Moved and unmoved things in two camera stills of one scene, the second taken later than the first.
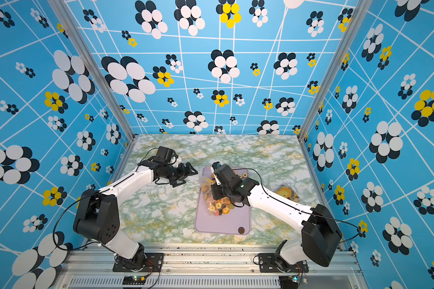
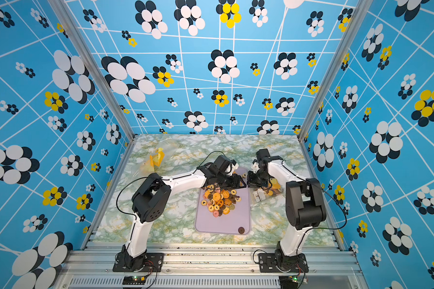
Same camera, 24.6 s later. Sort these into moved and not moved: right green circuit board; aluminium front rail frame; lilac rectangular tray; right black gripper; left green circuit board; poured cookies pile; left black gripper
Moved: left black gripper; right black gripper
Not moved: aluminium front rail frame; right green circuit board; poured cookies pile; lilac rectangular tray; left green circuit board
